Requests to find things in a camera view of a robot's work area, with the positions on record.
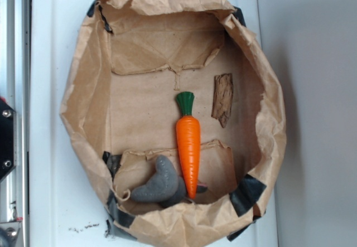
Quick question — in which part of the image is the gray plush animal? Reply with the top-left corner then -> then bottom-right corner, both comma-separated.
131,155 -> 194,208

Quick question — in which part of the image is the orange plastic toy carrot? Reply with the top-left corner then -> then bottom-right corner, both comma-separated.
176,91 -> 201,199

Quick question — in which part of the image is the brown paper bag tray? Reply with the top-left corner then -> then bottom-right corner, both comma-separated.
60,0 -> 286,246

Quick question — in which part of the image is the brown bark piece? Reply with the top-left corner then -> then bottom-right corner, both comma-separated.
211,73 -> 234,128

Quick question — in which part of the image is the white plastic tray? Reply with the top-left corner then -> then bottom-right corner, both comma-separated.
27,0 -> 281,247

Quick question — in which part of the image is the black metal bracket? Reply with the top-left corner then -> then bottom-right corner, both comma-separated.
0,97 -> 16,182

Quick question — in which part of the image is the aluminium frame rail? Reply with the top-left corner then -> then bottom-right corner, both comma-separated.
1,0 -> 31,246

